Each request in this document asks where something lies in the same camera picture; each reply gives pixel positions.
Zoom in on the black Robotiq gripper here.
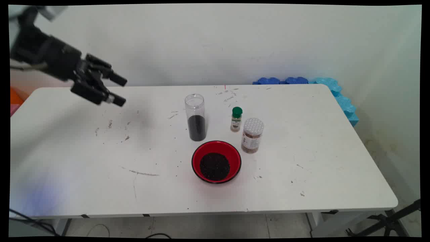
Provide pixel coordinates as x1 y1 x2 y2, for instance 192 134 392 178
10 25 128 107

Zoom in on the spice jar white perforated lid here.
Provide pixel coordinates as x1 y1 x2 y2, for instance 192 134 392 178
241 118 264 154

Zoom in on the white table leg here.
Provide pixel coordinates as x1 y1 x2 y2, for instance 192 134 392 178
50 218 72 236
306 211 373 238

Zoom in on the clear plastic jar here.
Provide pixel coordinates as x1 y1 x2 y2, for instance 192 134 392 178
184 94 207 142

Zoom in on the black robot supply cable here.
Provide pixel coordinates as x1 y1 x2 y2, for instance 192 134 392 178
9 208 61 236

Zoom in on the black tripod stand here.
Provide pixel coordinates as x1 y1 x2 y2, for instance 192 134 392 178
346 199 421 237

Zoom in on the small spice bottle green cap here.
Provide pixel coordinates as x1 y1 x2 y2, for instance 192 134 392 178
230 107 243 133

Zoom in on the light blue foam block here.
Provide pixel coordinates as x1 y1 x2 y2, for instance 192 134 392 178
309 77 359 127

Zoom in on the red bowl with black rim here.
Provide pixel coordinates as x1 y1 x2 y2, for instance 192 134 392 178
191 140 242 184

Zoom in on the orange object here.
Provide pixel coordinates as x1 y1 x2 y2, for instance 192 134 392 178
10 87 25 105

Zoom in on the thin grey floor cable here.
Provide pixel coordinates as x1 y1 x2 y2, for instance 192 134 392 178
86 224 111 238

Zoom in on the black seeds heap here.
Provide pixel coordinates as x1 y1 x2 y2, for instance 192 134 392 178
187 115 207 141
200 153 231 181

